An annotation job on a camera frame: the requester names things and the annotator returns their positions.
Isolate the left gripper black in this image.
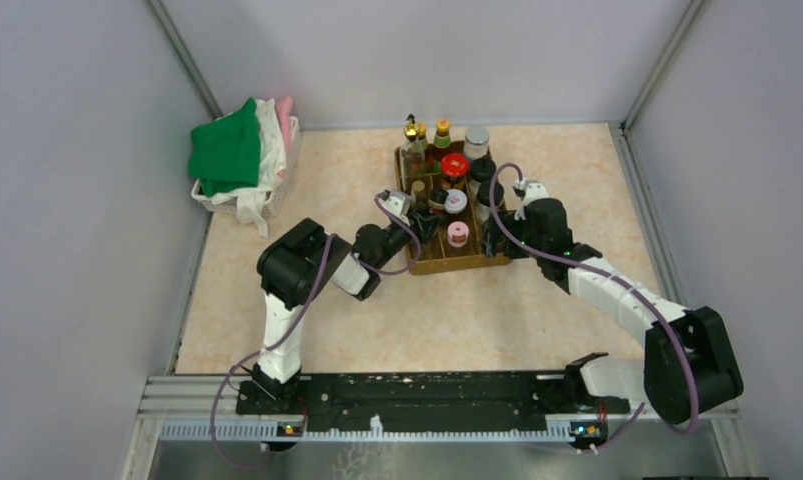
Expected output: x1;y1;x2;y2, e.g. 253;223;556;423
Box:
372;207;443;272

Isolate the pink cloth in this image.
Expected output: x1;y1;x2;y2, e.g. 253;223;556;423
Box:
275;95;294;182

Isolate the silver lid salt jar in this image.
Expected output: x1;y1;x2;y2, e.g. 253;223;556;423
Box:
463;126;490;162

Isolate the black lid clear jar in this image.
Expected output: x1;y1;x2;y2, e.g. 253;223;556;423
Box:
469;155;497;189
474;179;504;224

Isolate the white lid sauce jar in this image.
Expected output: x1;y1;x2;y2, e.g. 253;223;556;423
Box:
443;189;468;223

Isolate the white plastic basket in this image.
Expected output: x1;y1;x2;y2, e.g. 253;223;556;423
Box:
190;116;302;218

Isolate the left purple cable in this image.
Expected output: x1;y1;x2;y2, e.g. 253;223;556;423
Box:
208;192;423;472

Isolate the green cloth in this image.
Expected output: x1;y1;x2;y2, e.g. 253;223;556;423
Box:
188;97;261;197

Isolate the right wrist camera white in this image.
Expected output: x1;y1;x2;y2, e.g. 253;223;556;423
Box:
513;179;549;220

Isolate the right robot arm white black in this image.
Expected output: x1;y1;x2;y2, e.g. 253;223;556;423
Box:
482;198;744;425

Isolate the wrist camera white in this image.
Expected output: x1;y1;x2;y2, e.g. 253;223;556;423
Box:
513;179;549;220
376;190;412;223

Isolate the red lid sauce jar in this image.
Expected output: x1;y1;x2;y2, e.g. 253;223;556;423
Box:
440;153;469;190

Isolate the yellow cap chili sauce bottle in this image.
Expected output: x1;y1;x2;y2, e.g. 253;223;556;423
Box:
415;122;429;161

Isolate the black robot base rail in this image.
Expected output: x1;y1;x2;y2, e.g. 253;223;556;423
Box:
236;371;631;448

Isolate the tall glass oil bottle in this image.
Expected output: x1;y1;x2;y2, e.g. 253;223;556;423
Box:
400;114;428;177

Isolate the black cap soy bottle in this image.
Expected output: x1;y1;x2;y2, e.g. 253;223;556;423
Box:
428;188;448;217

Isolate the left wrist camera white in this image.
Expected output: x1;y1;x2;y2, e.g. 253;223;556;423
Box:
376;190;412;223

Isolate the woven wicker divided tray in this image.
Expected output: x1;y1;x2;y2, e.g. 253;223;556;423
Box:
393;140;510;275

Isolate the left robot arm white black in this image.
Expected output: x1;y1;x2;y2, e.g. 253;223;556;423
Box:
251;209;441;414

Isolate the black cap dark jar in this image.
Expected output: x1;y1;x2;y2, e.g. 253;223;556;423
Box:
481;219;502;258

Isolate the pink lid spice jar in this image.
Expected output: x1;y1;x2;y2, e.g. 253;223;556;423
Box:
446;221;470;248

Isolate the yellow label pepper shaker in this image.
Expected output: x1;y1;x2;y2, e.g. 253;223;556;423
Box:
410;180;428;210

